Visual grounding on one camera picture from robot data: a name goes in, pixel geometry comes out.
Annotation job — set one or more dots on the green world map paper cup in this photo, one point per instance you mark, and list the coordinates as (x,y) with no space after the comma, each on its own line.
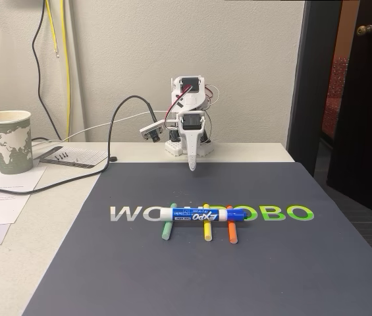
(8,145)

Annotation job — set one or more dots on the yellow chalk stick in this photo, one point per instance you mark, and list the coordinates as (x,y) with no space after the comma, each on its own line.
(207,233)

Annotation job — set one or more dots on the dark grey Wowrobo mat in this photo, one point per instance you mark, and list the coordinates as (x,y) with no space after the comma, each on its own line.
(172,279)

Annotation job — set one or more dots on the blue Expo marker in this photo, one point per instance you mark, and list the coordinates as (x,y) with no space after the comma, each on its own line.
(179,214)

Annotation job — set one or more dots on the white gripper camera module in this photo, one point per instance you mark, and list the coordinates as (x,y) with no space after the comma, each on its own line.
(151,131)

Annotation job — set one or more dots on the dark wooden door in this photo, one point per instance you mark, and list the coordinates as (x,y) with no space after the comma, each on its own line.
(370,115)

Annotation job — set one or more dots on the lined notepad sheet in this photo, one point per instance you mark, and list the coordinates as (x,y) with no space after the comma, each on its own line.
(90,156)

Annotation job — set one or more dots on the brass door knob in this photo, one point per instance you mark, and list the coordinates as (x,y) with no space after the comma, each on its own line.
(365,30)

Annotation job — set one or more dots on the small black round cap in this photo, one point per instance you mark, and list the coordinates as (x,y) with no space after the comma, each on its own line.
(113,159)

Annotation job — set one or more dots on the orange chalk stick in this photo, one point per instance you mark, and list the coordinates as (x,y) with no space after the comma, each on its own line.
(232,235)

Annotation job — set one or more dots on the green chalk stick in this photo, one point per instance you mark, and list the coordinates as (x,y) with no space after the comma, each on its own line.
(166,232)

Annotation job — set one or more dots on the dark door frame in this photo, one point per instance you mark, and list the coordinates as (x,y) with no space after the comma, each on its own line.
(307,98)

